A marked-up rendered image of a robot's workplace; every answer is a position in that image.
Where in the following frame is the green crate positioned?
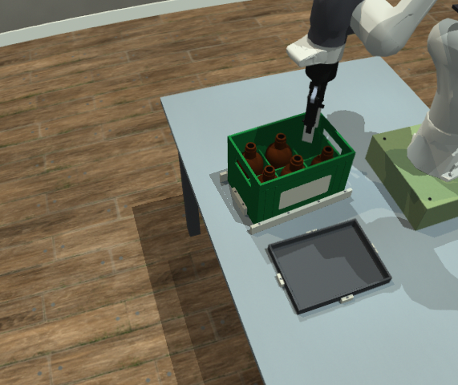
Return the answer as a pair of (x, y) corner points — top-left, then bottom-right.
(228, 113), (355, 224)

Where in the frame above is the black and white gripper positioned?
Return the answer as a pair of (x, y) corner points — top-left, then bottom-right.
(302, 62), (338, 143)

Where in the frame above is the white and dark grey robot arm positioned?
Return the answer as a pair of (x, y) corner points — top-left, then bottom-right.
(286, 0), (458, 182)

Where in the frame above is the brown bottle with green label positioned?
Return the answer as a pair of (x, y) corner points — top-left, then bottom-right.
(280, 155), (305, 176)

